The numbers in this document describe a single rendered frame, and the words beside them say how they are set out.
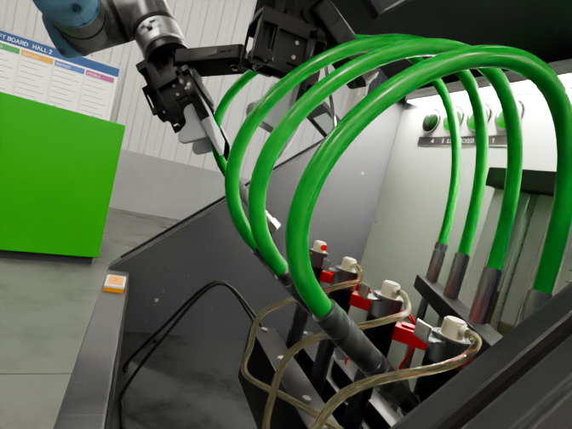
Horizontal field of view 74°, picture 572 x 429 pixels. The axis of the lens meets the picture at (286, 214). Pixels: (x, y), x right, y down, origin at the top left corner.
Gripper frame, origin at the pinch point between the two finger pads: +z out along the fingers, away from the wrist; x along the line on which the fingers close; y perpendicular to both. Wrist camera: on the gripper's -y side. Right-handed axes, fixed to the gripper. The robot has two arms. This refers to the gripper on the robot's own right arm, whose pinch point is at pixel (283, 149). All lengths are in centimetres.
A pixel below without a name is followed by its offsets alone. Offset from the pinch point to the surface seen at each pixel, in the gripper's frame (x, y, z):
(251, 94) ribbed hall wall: -656, -135, -130
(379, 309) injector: 17.6, -6.8, 12.9
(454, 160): 0.6, -26.0, -5.2
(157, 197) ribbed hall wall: -645, -15, 90
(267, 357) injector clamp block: 4.5, -3.0, 25.2
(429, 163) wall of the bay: -16.5, -35.9, -6.5
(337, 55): 9.5, 0.1, -9.6
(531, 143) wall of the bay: 3.8, -35.9, -10.5
